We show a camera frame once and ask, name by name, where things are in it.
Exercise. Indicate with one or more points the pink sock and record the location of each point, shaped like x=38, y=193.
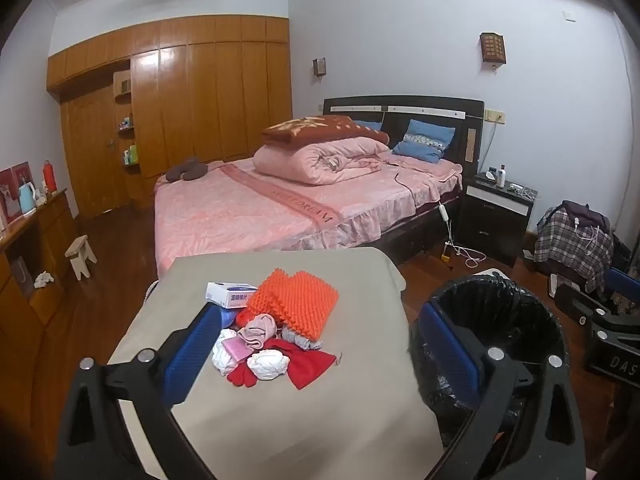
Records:
x=257, y=332

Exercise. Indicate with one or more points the black bag lined trash bin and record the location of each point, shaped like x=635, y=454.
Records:
x=500, y=310

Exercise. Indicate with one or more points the plaid cloth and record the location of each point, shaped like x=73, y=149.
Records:
x=565, y=250

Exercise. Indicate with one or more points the white plastic bag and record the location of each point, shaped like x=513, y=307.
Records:
x=222, y=357

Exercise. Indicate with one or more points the small red photo frame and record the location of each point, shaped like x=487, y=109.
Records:
x=22, y=175

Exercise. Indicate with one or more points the wooden wardrobe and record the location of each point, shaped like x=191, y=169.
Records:
x=210, y=100

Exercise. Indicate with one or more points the blue plastic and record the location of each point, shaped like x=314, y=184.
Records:
x=229, y=319

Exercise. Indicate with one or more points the small black device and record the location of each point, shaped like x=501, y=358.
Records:
x=489, y=174

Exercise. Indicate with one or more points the brown floral blanket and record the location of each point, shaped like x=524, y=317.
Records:
x=320, y=127

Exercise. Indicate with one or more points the red shiny foil ball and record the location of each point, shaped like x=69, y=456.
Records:
x=245, y=317

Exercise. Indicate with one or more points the light blue electric kettle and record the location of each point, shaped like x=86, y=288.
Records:
x=27, y=199

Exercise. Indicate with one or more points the small wooden stool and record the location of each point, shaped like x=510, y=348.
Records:
x=80, y=255

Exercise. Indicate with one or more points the dark wooden bed frame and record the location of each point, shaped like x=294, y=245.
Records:
x=430, y=115

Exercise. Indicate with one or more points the green bottles on shelf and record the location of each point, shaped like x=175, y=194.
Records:
x=130, y=155

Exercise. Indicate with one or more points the pink bedsheet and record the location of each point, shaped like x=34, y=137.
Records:
x=225, y=210

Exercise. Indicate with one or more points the small brown wall lamp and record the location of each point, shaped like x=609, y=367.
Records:
x=319, y=66

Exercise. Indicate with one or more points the orange foam net sleeve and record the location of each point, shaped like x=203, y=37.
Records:
x=265, y=295
x=312, y=305

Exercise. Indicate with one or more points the white crumpled cloth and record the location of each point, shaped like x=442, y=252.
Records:
x=44, y=279

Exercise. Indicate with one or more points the small toiletries on shelf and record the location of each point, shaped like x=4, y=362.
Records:
x=126, y=123

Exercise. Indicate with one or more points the black and white nightstand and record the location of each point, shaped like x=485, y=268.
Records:
x=492, y=225

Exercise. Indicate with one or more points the plain blue pillow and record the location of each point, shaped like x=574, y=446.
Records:
x=371, y=125

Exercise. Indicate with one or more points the white bathroom scale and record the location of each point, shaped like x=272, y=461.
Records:
x=495, y=274

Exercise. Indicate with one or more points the grey paper bag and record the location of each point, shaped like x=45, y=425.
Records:
x=21, y=275

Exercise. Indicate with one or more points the white blanket controller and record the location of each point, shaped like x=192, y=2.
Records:
x=443, y=213

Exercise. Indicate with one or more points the large red photo frame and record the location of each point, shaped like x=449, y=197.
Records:
x=9, y=200

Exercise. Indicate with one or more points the grey cloth scrap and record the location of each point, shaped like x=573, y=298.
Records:
x=300, y=340

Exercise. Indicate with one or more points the white tissue ball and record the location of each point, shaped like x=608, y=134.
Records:
x=269, y=364

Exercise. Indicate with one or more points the large brown wall lamp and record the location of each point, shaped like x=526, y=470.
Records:
x=493, y=49

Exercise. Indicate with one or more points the beige wall socket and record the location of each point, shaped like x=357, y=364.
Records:
x=495, y=116

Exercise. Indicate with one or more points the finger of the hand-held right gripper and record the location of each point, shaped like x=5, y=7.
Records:
x=625, y=282
x=580, y=305

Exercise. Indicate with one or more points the grey clothing on bed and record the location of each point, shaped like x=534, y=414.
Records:
x=196, y=167

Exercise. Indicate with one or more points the folded pink quilt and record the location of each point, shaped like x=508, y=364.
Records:
x=310, y=160

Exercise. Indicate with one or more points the dark purple garment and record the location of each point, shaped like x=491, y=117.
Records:
x=590, y=212

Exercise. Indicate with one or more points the red thermos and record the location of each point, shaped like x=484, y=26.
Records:
x=50, y=179

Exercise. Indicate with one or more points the small pink packet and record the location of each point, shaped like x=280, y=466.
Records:
x=235, y=349

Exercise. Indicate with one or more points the blue patterned pillow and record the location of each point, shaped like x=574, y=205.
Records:
x=425, y=142

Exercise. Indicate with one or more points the small brown box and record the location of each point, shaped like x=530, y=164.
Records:
x=125, y=87

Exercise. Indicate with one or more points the white lotion bottle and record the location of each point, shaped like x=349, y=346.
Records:
x=500, y=177

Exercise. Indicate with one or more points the wooden sideboard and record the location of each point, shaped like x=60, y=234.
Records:
x=45, y=260

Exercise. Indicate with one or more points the white and blue cardboard box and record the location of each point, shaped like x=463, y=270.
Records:
x=227, y=292

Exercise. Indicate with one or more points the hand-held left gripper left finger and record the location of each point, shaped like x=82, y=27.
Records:
x=192, y=350

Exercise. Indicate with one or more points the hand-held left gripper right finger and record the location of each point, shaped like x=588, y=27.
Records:
x=445, y=345

